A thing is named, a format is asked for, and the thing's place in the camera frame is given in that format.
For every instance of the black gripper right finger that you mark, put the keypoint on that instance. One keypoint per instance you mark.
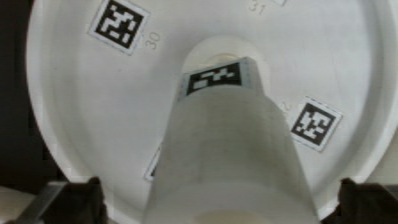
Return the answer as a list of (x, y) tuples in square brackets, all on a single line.
[(366, 204)]

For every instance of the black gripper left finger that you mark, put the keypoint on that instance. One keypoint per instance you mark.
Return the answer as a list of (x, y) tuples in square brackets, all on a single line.
[(67, 204)]

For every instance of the white cylindrical table leg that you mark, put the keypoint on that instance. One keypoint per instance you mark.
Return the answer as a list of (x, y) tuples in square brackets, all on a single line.
[(227, 177)]

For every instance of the white round table top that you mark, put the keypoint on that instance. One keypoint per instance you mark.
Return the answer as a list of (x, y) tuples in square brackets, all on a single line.
[(114, 47)]

